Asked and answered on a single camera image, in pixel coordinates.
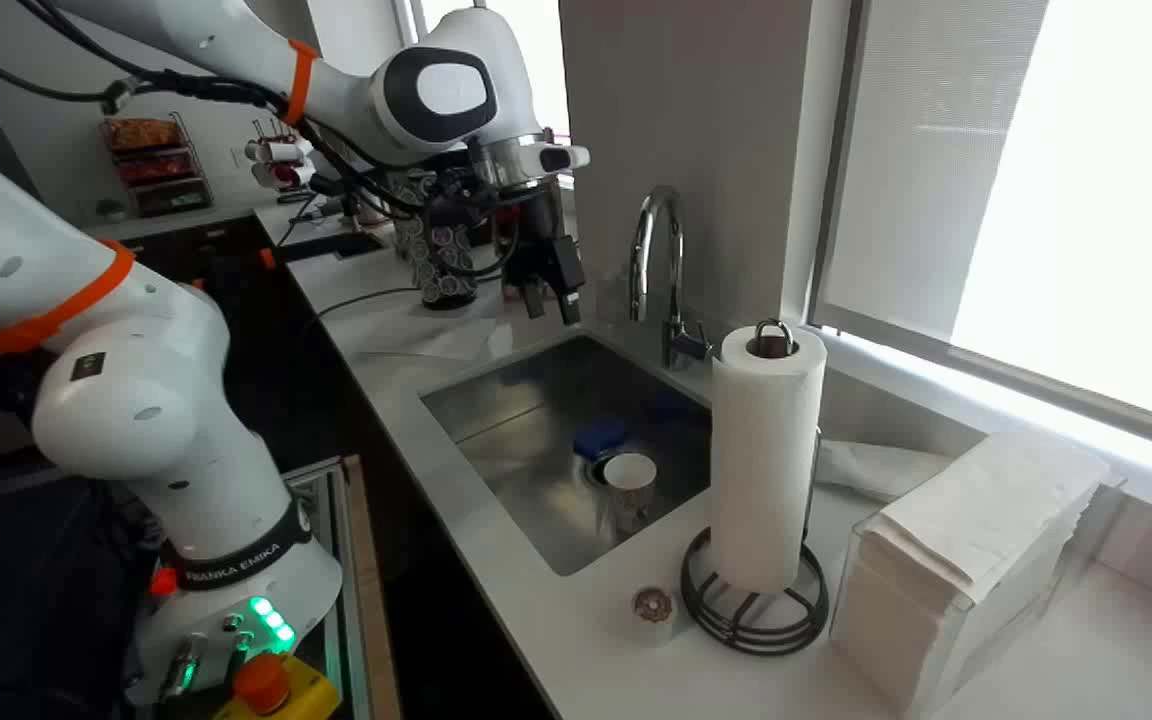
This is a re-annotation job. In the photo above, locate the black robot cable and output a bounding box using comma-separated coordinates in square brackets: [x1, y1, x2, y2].
[0, 0, 421, 224]

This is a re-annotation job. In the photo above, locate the black wire towel holder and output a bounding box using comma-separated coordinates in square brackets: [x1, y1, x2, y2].
[678, 318, 835, 662]

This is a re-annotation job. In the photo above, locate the blue sponge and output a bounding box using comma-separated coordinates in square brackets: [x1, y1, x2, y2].
[568, 411, 636, 470]

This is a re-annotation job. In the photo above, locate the chrome gooseneck faucet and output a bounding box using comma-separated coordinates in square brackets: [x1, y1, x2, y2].
[624, 186, 718, 370]

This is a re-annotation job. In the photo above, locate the grey window frame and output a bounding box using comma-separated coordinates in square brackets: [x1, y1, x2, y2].
[804, 0, 1152, 466]

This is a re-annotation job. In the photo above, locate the wooden rack of pods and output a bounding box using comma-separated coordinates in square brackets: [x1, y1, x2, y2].
[101, 115, 216, 224]

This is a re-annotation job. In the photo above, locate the stack of white napkins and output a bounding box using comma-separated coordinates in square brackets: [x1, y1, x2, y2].
[834, 431, 1130, 720]

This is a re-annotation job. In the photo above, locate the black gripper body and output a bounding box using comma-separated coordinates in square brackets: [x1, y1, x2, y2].
[495, 176, 594, 293]

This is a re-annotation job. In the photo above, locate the white paper towel roll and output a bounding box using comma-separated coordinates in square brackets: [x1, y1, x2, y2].
[707, 321, 834, 600]

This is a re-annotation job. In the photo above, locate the black mesh organizer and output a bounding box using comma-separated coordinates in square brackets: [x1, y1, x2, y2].
[395, 168, 490, 279]

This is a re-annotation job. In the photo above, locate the small coffee pod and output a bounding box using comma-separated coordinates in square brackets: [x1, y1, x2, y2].
[627, 579, 686, 648]

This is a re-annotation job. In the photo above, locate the yellow emergency stop box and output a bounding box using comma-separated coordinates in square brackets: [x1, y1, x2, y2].
[211, 654, 345, 720]

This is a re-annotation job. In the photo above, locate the stainless steel sink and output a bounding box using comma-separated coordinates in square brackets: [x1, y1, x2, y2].
[417, 334, 720, 579]

